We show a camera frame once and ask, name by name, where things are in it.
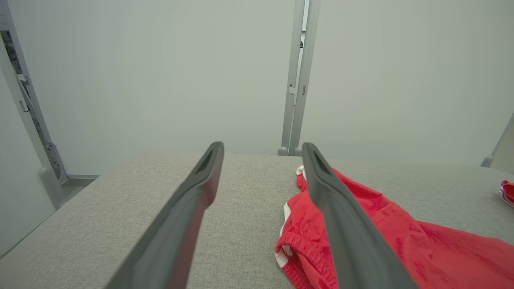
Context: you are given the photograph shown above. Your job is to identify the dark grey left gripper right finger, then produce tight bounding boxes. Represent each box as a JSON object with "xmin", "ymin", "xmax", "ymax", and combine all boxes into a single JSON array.
[{"xmin": 301, "ymin": 142, "xmax": 419, "ymax": 289}]

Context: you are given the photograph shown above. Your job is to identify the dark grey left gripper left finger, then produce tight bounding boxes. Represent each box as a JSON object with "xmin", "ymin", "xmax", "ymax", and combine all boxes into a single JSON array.
[{"xmin": 105, "ymin": 141, "xmax": 225, "ymax": 289}]

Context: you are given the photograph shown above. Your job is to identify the red shorts with white trim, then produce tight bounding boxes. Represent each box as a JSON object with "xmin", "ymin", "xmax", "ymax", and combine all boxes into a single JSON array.
[{"xmin": 275, "ymin": 165, "xmax": 514, "ymax": 289}]

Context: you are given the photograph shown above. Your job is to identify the red jersey with white sleeves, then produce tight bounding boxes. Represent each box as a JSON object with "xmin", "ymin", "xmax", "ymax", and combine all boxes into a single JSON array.
[{"xmin": 499, "ymin": 180, "xmax": 514, "ymax": 208}]

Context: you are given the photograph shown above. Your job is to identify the grey post with hinge bracket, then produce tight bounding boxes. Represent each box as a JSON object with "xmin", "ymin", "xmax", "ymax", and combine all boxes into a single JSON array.
[{"xmin": 0, "ymin": 0, "xmax": 69, "ymax": 209}]

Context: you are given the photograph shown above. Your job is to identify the grey double partition post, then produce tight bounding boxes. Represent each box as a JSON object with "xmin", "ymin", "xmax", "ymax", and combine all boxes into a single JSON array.
[{"xmin": 278, "ymin": 0, "xmax": 322, "ymax": 157}]

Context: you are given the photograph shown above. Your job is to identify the grey metal frame post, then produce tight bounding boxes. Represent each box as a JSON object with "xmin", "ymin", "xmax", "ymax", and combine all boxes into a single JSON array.
[{"xmin": 481, "ymin": 112, "xmax": 514, "ymax": 169}]

